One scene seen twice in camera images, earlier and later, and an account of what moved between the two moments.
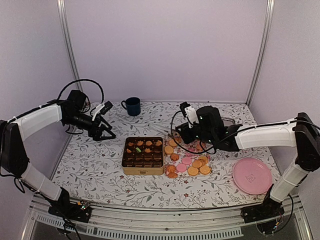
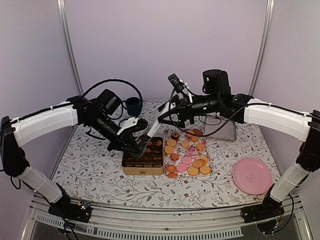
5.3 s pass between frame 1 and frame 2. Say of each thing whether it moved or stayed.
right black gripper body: moved
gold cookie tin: stayed
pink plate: stayed
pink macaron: stayed
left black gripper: moved
